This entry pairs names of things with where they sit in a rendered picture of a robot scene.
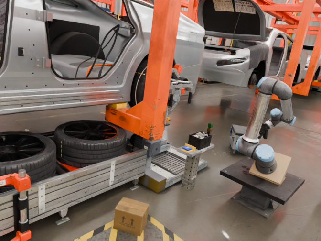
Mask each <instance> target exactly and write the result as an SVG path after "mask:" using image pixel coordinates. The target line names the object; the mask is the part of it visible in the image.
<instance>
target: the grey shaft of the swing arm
mask: <svg viewBox="0 0 321 241"><path fill-rule="evenodd" d="M18 175H19V178H25V177H26V170H25V169H20V170H19V171H18ZM13 211H14V233H17V231H20V233H22V234H24V233H26V232H27V231H28V230H29V195H28V191H26V190H24V191H21V192H19V194H16V195H13Z"/></svg>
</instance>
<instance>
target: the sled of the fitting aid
mask: <svg viewBox="0 0 321 241"><path fill-rule="evenodd" d="M132 146H133V145H132V144H131V143H130V142H128V141H126V148H125V150H126V151H128V152H130V153H131V152H132V150H131V149H132ZM160 146H161V147H160V153H161V152H164V151H166V150H169V149H170V143H168V142H166V143H164V144H161V145H160Z"/></svg>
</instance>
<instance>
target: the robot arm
mask: <svg viewBox="0 0 321 241"><path fill-rule="evenodd" d="M257 88H258V89H259V90H258V95H257V98H256V101H255V104H254V108H253V111H252V114H251V117H250V120H249V123H248V127H247V130H246V133H245V134H244V135H243V136H241V137H240V138H239V139H238V140H237V143H236V150H237V151H239V152H240V153H242V154H244V155H246V156H248V157H250V158H252V159H254V160H255V161H256V162H255V165H256V169H257V170H258V171H259V172H260V173H262V174H271V173H273V172H274V171H275V170H276V168H277V162H276V160H275V158H274V156H275V154H274V151H273V149H272V147H271V146H269V145H267V144H258V141H259V140H258V138H260V137H262V136H263V138H264V139H267V136H268V130H269V129H272V128H273V127H275V126H276V125H277V124H279V123H280V122H284V123H287V124H289V125H293V123H294V122H295V120H296V117H295V116H293V110H292V103H291V97H292V90H291V88H290V87H289V86H288V85H287V84H286V83H284V82H282V81H280V80H276V79H273V78H269V77H262V78H261V79H260V81H259V83H258V85H257ZM272 94H275V95H277V97H278V98H279V99H280V103H281V107H282V112H281V111H280V110H279V109H277V108H275V109H272V110H271V112H270V115H271V119H269V120H268V121H266V122H265V123H262V122H263V120H264V117H265V114H266V111H267V108H268V105H269V102H270V99H271V96H272Z"/></svg>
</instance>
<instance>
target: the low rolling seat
mask: <svg viewBox="0 0 321 241"><path fill-rule="evenodd" d="M246 130H247V127H245V126H238V125H232V127H231V130H230V134H229V142H230V146H231V147H232V150H231V151H230V154H232V155H234V154H235V151H236V143H237V140H238V139H239V138H240V137H241V136H243V135H244V134H245V133H246ZM232 133H233V134H234V136H232ZM258 140H259V141H258V144H260V142H261V137H260V138H258Z"/></svg>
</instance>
